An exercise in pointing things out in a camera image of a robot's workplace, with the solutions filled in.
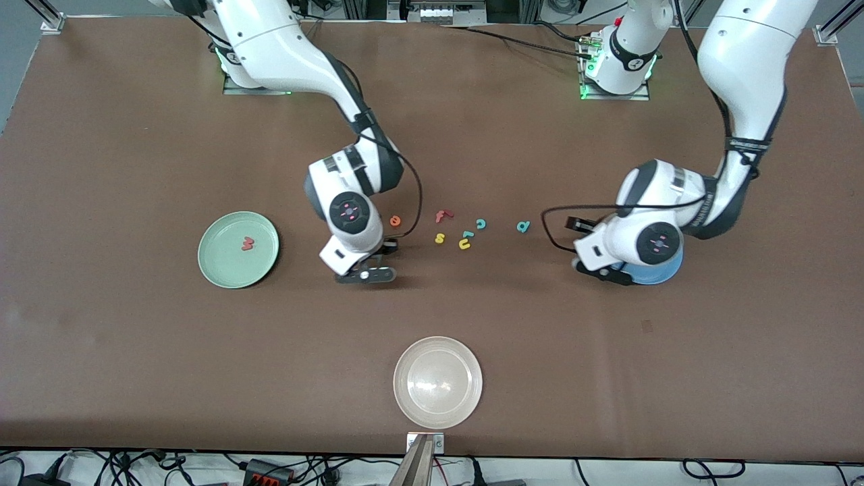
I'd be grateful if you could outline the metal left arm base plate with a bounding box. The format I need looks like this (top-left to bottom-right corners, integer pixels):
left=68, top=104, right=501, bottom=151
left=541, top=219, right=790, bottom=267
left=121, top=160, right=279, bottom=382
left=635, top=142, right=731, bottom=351
left=579, top=30, right=652, bottom=102

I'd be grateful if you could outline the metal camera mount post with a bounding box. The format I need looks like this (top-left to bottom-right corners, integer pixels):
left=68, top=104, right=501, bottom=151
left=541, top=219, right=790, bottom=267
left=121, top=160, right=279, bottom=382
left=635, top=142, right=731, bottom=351
left=390, top=432, right=446, bottom=486

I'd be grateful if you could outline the white plate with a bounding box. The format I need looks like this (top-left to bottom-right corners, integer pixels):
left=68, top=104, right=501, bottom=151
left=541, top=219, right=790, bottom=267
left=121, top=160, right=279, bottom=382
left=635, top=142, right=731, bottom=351
left=394, top=336, right=484, bottom=430

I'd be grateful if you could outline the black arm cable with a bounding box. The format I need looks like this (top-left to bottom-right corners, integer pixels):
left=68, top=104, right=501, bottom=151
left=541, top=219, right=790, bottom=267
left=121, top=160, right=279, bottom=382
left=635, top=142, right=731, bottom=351
left=540, top=3, right=761, bottom=254
left=327, top=51, right=424, bottom=239

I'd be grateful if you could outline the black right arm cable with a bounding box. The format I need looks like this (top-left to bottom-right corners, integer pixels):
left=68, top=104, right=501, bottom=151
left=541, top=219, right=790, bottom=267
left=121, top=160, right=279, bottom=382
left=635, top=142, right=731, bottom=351
left=327, top=51, right=424, bottom=239

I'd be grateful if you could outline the long black table cable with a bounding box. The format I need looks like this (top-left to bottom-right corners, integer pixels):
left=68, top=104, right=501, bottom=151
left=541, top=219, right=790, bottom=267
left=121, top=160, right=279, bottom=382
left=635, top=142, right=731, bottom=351
left=442, top=23, right=596, bottom=59

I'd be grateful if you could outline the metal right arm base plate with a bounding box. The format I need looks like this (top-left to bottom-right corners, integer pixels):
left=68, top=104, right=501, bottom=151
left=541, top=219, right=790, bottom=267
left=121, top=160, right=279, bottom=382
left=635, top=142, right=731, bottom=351
left=223, top=67, right=293, bottom=96

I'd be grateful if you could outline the blue plate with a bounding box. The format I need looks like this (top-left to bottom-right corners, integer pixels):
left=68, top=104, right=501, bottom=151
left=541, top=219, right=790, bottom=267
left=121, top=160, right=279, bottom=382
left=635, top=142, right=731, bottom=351
left=624, top=246, right=684, bottom=286

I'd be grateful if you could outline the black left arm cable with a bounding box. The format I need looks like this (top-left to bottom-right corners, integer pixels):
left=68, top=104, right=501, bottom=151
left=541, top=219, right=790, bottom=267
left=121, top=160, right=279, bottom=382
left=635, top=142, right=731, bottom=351
left=540, top=3, right=761, bottom=254

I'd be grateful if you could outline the aluminium frame profile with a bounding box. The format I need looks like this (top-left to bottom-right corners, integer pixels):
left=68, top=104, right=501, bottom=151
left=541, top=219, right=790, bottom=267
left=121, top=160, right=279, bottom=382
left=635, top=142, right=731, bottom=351
left=27, top=0, right=67, bottom=34
left=813, top=0, right=864, bottom=45

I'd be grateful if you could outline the looped black floor cable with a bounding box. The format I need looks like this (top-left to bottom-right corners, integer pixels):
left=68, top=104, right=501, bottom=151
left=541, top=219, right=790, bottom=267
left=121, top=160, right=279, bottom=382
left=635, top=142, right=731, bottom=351
left=682, top=459, right=747, bottom=481

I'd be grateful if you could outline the black red power strip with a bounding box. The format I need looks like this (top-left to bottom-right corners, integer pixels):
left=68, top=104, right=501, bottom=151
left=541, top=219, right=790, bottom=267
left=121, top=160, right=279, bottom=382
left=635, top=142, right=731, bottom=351
left=243, top=459, right=296, bottom=486

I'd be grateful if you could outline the green plate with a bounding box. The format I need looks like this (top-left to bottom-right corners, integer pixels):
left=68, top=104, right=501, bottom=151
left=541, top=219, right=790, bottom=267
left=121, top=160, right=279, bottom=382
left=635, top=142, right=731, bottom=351
left=198, top=211, right=280, bottom=290

